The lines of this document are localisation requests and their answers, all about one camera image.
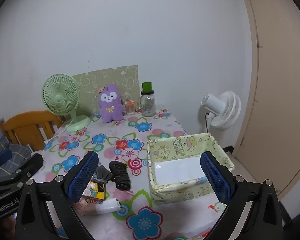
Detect small cotton swab jar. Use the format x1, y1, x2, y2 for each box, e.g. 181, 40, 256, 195
125, 100, 136, 115

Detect white fan power cable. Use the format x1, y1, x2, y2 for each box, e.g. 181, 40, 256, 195
47, 114, 73, 142

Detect purple plush toy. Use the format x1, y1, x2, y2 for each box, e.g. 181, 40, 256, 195
98, 84, 125, 124

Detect cartoon tissue pack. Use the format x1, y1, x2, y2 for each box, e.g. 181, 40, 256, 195
82, 180, 106, 201

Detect wooden chair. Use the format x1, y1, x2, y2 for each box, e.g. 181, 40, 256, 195
0, 111, 65, 151

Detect white roll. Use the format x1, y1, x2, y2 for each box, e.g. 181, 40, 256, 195
73, 198, 121, 216

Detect green desk fan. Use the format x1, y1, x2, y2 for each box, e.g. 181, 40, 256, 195
41, 74, 91, 132

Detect white standing fan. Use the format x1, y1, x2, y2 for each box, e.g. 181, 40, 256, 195
201, 91, 242, 131

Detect plaid blue bedding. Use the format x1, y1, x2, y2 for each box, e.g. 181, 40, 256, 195
0, 132, 32, 177

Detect floral tablecloth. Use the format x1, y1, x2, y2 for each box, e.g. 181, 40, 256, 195
34, 109, 225, 239

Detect beige door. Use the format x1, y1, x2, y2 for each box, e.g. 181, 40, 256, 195
234, 0, 300, 198

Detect glass jar green lid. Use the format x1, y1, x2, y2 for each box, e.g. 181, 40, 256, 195
140, 82, 156, 117

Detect grey sock bundle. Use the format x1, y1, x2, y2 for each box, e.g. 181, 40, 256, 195
92, 165, 113, 185

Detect yellow cartoon storage box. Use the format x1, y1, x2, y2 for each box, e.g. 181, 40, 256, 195
147, 133, 235, 205

